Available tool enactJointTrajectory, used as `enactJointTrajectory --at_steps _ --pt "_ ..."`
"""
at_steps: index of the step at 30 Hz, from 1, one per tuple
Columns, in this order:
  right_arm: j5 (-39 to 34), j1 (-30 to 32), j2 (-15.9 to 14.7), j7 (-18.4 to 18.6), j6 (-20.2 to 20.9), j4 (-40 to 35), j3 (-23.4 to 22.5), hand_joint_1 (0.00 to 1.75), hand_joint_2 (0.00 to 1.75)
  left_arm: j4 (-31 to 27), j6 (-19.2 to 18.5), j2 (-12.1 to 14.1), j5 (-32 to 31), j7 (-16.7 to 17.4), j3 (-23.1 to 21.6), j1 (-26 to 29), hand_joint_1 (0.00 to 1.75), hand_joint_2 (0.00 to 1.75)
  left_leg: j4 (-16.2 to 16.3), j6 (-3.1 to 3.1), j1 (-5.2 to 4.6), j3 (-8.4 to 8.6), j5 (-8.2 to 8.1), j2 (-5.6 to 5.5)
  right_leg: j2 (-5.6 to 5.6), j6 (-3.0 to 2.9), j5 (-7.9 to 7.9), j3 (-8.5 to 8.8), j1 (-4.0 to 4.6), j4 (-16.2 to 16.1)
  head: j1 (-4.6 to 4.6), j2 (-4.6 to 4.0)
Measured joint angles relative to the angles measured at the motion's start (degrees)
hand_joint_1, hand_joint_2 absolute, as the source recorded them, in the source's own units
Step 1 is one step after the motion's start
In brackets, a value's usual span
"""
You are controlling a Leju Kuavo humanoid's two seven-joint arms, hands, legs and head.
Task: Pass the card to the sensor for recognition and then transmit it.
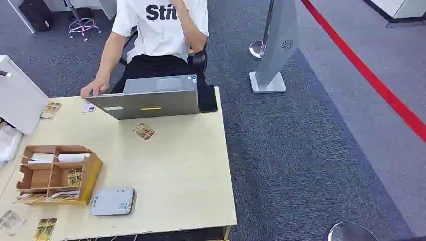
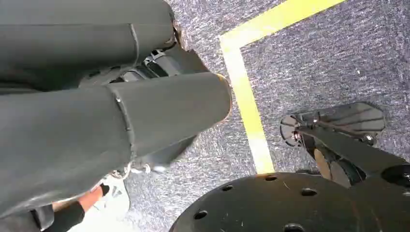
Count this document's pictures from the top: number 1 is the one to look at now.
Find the black mouse pad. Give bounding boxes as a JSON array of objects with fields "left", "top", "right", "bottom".
[{"left": 197, "top": 82, "right": 219, "bottom": 114}]

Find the grey laptop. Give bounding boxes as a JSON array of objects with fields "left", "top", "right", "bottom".
[{"left": 85, "top": 74, "right": 200, "bottom": 121}]

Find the black office chair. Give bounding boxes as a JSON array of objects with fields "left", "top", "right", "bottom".
[{"left": 118, "top": 26, "right": 209, "bottom": 75}]

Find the patterned card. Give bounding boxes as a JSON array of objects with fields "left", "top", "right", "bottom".
[{"left": 133, "top": 122, "right": 156, "bottom": 141}]

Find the grey standing kiosk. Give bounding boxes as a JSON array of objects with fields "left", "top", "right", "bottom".
[{"left": 249, "top": 0, "right": 302, "bottom": 94}]

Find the person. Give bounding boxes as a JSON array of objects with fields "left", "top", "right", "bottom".
[{"left": 80, "top": 0, "right": 210, "bottom": 100}]

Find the person's hand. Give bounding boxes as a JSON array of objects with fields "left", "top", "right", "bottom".
[{"left": 80, "top": 77, "right": 110, "bottom": 100}]

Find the wooden card box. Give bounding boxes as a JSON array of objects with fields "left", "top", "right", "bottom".
[{"left": 16, "top": 145, "right": 103, "bottom": 205}]

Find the white rolled paper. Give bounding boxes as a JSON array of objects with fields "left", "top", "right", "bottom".
[{"left": 58, "top": 152, "right": 91, "bottom": 163}]

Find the red barrier belt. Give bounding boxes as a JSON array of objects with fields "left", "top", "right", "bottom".
[{"left": 300, "top": 0, "right": 426, "bottom": 143}]

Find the chrome stool base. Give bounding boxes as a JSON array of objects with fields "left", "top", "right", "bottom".
[{"left": 63, "top": 0, "right": 102, "bottom": 42}]

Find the stack of patterned cards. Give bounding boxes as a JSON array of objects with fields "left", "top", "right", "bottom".
[{"left": 40, "top": 102, "right": 62, "bottom": 120}]

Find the chrome round base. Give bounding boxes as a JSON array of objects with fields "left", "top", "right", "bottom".
[{"left": 326, "top": 221, "right": 379, "bottom": 241}]

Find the white cabinet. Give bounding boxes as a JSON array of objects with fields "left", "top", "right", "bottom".
[{"left": 0, "top": 55, "right": 50, "bottom": 136}]

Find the clear plastic bag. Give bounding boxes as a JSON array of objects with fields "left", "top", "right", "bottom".
[{"left": 0, "top": 122, "right": 23, "bottom": 164}]

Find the black box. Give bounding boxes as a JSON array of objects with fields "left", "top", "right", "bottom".
[{"left": 18, "top": 0, "right": 55, "bottom": 33}]

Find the white counter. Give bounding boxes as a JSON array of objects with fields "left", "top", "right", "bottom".
[{"left": 363, "top": 0, "right": 426, "bottom": 28}]

